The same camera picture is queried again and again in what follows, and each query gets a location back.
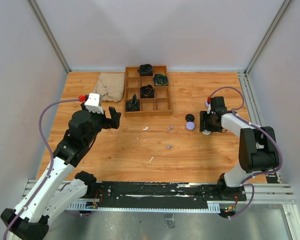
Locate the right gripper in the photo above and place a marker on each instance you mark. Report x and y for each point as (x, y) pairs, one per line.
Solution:
(203, 125)

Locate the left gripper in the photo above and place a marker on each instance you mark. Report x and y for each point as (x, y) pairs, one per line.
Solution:
(113, 122)

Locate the black earbud case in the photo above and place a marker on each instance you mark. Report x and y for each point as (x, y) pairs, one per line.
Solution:
(189, 117)

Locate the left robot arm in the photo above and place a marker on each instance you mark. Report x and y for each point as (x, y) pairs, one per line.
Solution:
(32, 217)

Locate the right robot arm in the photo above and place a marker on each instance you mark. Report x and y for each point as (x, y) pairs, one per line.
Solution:
(258, 151)

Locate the white earbud case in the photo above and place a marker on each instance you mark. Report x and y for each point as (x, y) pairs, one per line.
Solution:
(205, 132)

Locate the dark floral folded tie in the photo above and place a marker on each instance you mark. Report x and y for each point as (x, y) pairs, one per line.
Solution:
(133, 105)

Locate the beige folded cloth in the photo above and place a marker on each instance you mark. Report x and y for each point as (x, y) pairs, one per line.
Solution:
(110, 86)

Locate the black orange rolled tie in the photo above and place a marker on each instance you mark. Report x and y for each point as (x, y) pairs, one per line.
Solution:
(147, 91)

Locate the wooden compartment tray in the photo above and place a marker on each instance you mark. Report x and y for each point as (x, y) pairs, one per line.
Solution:
(160, 105)

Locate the black rolled tie top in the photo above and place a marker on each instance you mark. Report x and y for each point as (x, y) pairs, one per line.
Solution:
(145, 70)

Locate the blue yellow rolled tie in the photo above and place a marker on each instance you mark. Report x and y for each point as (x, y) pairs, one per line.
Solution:
(160, 80)

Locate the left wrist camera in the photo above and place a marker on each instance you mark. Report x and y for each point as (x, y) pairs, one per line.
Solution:
(94, 103)

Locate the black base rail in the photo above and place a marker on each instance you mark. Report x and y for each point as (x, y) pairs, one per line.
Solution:
(161, 195)

